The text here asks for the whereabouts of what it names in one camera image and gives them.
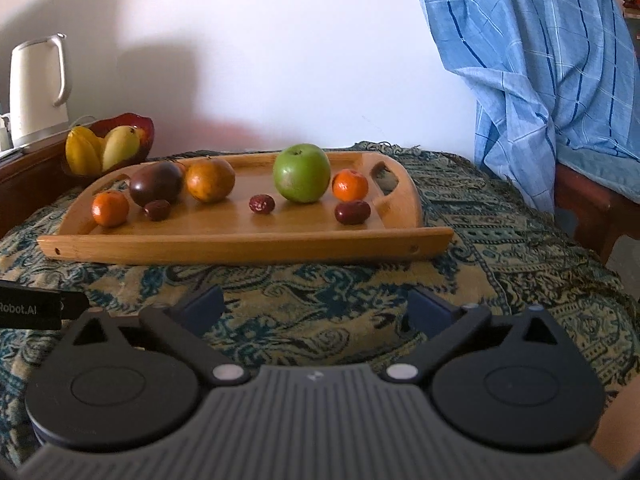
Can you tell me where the blue plaid cloth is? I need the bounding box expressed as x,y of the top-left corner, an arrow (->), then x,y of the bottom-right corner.
419,0 -> 640,213

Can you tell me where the green apple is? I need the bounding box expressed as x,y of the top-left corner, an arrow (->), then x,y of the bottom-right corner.
272,143 -> 332,204

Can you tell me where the wooden tray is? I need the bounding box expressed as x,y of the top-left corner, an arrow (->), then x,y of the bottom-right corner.
37,151 -> 455,266

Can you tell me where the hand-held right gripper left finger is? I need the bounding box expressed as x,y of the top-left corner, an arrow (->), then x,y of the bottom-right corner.
69,284 -> 251,387

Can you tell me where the small orange tangerine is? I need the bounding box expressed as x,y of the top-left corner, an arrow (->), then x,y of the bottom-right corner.
91,190 -> 130,228
332,170 -> 370,202

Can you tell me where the white electric kettle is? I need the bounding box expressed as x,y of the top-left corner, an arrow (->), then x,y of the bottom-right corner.
9,34 -> 71,147

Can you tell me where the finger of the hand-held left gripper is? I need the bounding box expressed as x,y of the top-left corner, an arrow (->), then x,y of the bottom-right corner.
60,291 -> 91,322

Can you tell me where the yellow mango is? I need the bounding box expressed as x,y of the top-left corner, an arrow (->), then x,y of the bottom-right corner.
102,126 -> 141,171

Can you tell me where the teal paisley table cover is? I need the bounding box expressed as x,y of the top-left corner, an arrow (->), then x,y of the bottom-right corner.
0,141 -> 640,466

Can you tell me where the brownish orange citrus fruit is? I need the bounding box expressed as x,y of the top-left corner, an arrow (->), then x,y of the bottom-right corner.
186,156 -> 236,204

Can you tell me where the red glass bowl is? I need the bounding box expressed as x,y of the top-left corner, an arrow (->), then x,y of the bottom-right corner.
61,112 -> 156,177

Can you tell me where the wooden chair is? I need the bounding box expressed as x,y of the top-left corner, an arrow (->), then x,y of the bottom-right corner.
552,152 -> 640,266

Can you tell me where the brown wooden cabinet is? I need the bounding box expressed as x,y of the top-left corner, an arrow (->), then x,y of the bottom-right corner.
0,132 -> 76,241

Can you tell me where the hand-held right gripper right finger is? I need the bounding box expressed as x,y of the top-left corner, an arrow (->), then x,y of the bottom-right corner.
381,286 -> 567,386

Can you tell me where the dark purple round fruit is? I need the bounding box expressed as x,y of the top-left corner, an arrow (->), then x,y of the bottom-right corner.
129,161 -> 184,207

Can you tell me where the yellow starfruit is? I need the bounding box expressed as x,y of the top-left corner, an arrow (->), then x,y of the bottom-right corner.
66,126 -> 106,176

